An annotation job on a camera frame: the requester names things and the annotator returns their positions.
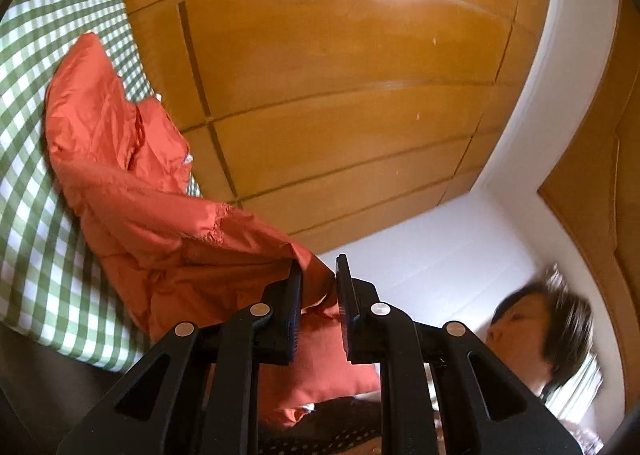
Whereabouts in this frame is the wooden door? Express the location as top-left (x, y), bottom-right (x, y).
top-left (538, 0), bottom-right (639, 409)

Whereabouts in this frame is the wooden wardrobe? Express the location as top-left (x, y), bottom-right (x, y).
top-left (125, 0), bottom-right (549, 253)

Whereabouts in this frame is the green checkered bed sheet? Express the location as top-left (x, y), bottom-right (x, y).
top-left (1, 0), bottom-right (153, 373)

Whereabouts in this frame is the red puffer jacket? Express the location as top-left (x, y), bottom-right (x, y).
top-left (46, 33), bottom-right (380, 428)

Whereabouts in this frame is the person's head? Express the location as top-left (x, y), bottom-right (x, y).
top-left (485, 264), bottom-right (593, 401)

